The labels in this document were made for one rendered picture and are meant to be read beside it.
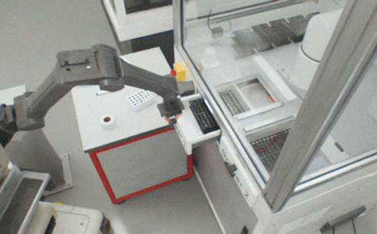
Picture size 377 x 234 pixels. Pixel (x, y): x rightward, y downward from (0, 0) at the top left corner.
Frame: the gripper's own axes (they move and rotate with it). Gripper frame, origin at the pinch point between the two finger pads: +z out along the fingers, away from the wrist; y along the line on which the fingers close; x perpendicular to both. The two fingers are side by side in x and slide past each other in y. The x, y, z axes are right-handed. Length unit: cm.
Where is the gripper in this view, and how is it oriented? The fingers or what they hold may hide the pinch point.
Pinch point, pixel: (172, 119)
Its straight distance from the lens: 130.5
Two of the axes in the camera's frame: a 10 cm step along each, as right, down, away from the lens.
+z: 0.3, 6.2, 7.8
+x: -3.7, -7.2, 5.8
